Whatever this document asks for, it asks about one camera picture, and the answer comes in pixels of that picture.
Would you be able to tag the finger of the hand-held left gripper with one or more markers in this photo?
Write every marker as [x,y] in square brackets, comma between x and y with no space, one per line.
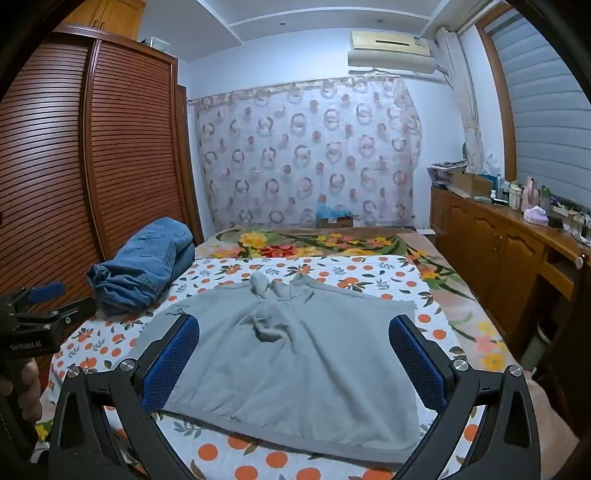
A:
[46,292]
[69,314]

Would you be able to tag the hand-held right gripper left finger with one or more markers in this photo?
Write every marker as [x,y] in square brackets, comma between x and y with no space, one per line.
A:
[171,364]

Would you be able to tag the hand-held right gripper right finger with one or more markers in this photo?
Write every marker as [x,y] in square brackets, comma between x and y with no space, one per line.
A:
[416,364]

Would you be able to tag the grey pants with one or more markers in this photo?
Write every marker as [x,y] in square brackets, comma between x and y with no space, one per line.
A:
[286,369]

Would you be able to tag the person's left hand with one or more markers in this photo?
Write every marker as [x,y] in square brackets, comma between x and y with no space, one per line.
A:
[24,385]

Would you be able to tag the blue jeans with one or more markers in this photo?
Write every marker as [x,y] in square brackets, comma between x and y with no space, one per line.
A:
[143,258]

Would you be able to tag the orange fruit print blanket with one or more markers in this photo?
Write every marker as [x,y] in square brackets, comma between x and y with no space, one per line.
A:
[364,270]

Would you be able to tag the grey trash bin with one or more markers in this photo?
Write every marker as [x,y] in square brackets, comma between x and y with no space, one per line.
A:
[538,344]

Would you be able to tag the wooden sideboard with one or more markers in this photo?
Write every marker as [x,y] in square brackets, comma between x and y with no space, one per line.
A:
[489,249]

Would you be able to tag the floral bedspread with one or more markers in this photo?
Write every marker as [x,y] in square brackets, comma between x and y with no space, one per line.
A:
[323,241]

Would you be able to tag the blue item on box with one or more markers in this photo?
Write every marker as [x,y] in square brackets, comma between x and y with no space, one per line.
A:
[334,217]

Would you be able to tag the wooden louvred wardrobe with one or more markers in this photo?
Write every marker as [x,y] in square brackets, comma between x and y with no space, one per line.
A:
[129,138]

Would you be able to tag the open cardboard box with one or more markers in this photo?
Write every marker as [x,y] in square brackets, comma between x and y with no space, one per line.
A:
[473,184]

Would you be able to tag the purple pouch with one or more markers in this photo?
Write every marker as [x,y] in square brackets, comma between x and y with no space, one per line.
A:
[535,216]

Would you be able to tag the pile of folded cloths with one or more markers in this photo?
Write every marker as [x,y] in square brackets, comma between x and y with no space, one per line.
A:
[445,170]

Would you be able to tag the pink bottle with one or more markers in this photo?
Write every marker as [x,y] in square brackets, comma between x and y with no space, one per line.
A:
[531,194]

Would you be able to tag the green bottle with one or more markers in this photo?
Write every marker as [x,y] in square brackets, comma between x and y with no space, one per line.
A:
[545,198]

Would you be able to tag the circle print curtain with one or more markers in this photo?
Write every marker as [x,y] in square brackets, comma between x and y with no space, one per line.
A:
[300,152]

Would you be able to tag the beige side curtain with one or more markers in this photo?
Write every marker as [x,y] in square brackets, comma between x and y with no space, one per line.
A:
[466,92]

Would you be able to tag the grey window blind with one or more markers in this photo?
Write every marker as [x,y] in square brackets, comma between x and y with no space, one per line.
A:
[540,115]

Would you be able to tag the wooden overhead cabinet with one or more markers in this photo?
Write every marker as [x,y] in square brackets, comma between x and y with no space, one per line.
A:
[111,16]

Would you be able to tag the white air conditioner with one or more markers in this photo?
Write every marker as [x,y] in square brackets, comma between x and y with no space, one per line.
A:
[392,50]

